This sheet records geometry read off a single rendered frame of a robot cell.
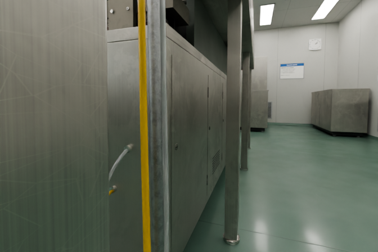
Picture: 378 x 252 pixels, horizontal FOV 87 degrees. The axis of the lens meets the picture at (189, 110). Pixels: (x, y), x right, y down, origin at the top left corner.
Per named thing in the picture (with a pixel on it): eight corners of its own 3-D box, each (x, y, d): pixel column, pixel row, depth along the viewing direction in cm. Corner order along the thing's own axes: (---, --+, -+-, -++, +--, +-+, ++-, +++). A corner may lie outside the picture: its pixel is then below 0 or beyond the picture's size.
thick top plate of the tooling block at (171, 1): (106, 35, 91) (106, 22, 91) (189, 25, 78) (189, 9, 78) (76, 22, 76) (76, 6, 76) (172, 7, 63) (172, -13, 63)
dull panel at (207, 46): (235, 86, 296) (236, 70, 295) (238, 86, 295) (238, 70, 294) (185, 47, 85) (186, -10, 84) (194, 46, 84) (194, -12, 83)
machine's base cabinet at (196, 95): (197, 143, 321) (197, 89, 317) (238, 145, 300) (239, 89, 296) (25, 262, 82) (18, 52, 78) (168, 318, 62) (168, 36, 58)
